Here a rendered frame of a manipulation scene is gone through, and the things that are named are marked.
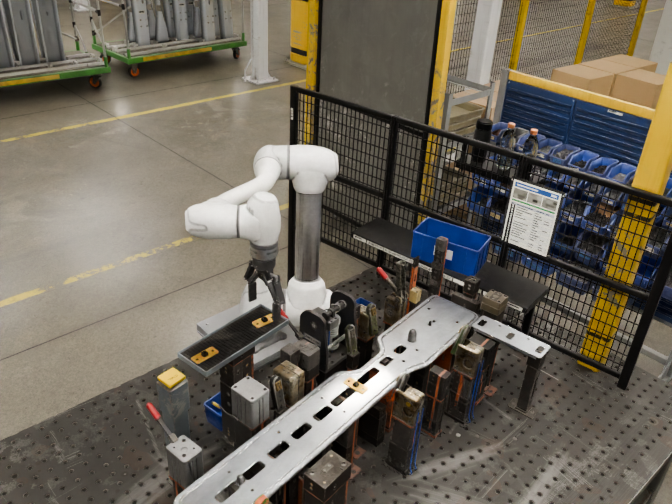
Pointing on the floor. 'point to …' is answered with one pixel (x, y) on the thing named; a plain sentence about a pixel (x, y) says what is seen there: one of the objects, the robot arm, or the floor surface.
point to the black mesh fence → (488, 221)
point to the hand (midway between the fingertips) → (264, 306)
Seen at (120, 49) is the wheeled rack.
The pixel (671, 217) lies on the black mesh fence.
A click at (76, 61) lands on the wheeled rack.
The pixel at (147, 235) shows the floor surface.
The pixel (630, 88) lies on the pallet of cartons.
